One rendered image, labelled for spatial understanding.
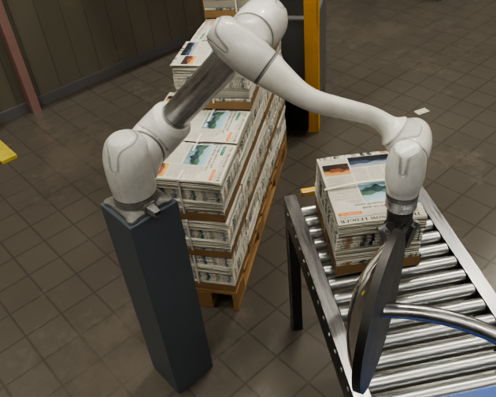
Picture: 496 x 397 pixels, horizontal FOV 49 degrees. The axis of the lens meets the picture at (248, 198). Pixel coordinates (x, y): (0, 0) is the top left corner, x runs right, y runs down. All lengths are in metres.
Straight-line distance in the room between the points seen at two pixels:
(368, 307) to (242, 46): 1.04
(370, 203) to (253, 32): 0.69
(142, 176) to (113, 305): 1.33
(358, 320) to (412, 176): 1.02
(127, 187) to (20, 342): 1.44
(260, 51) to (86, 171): 2.76
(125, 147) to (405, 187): 0.87
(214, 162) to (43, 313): 1.31
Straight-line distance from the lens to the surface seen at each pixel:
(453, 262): 2.01
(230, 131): 2.59
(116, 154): 1.80
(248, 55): 1.45
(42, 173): 4.18
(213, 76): 1.72
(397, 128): 1.63
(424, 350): 1.75
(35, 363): 2.96
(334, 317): 1.79
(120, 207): 1.93
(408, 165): 1.50
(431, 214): 2.17
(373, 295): 0.50
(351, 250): 1.84
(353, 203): 1.82
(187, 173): 2.37
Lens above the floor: 2.20
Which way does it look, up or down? 39 degrees down
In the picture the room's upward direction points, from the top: 6 degrees counter-clockwise
